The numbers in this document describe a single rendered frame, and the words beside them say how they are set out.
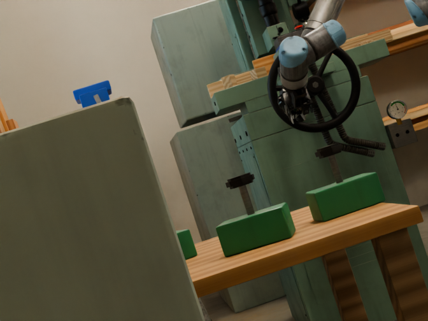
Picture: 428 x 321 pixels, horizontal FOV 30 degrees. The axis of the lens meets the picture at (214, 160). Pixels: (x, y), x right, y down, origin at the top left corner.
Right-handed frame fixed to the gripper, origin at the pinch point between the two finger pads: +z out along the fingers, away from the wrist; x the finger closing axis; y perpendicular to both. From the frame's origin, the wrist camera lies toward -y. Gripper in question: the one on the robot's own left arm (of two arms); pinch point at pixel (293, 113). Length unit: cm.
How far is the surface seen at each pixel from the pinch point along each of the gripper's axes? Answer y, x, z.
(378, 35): -35, 44, 25
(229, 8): -69, -1, 27
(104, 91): -81, -56, 68
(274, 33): -43.1, 8.3, 15.7
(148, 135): -157, -46, 224
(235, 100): -21.0, -13.0, 15.1
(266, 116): -14.1, -4.8, 19.1
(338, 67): -21.0, 23.1, 15.1
